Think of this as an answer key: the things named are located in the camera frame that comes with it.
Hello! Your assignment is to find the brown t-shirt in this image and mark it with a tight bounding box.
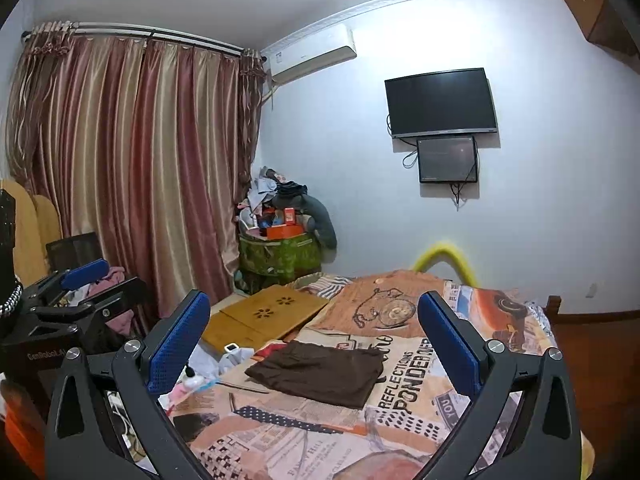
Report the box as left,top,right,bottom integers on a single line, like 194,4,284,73
245,341,384,410

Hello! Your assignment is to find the pink clothes pile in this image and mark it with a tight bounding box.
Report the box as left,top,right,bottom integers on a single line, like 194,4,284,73
84,266,134,336

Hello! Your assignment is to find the black mesh chair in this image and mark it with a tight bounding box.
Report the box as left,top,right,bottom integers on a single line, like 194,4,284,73
46,232,103,273

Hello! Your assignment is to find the newspaper print bedspread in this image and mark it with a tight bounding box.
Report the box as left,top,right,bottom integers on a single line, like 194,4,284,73
164,268,597,480

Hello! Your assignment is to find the striped red gold curtain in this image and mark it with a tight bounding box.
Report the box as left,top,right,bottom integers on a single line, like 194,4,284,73
6,23,266,315

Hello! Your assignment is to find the pile of white papers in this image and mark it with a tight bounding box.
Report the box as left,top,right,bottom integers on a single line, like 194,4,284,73
188,344,255,379

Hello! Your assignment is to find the green patterned storage bag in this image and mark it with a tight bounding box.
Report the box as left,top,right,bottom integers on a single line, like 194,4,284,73
236,234,322,292

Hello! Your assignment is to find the orange box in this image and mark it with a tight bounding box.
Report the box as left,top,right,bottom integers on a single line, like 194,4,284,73
266,224,306,240

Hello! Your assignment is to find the grey plush toy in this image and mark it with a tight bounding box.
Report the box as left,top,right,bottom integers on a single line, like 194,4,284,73
272,182,337,250

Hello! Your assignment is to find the white air conditioner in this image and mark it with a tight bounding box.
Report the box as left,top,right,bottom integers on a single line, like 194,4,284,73
268,24,357,86

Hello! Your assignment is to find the wooden overhead cabinet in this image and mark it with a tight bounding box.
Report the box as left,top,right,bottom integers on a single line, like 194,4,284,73
564,0,639,58

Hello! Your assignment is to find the wooden bed post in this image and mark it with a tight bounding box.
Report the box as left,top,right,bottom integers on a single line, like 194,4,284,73
544,295,562,318

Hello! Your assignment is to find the white wall socket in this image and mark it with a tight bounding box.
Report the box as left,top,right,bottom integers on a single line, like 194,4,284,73
586,283,598,299

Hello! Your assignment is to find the black wall television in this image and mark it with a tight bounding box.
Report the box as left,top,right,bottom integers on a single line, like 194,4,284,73
385,67,498,138

